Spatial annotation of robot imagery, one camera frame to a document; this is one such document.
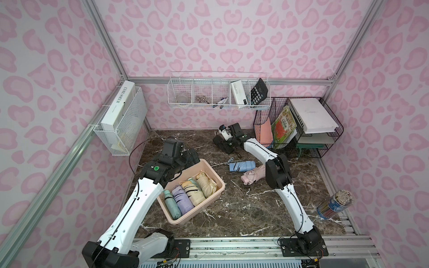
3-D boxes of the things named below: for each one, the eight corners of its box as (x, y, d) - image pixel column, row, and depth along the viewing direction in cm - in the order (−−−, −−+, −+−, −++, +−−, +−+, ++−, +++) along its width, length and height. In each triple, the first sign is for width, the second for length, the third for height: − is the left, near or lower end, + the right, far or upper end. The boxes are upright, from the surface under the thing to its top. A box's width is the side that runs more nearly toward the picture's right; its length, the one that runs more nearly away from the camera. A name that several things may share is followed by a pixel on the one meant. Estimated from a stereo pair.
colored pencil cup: (319, 219, 83) (340, 205, 68) (314, 205, 87) (333, 189, 72) (333, 219, 83) (357, 205, 68) (327, 205, 87) (349, 189, 72)
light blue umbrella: (228, 172, 99) (229, 168, 96) (228, 164, 103) (228, 160, 100) (255, 172, 99) (256, 168, 96) (254, 164, 103) (255, 160, 100)
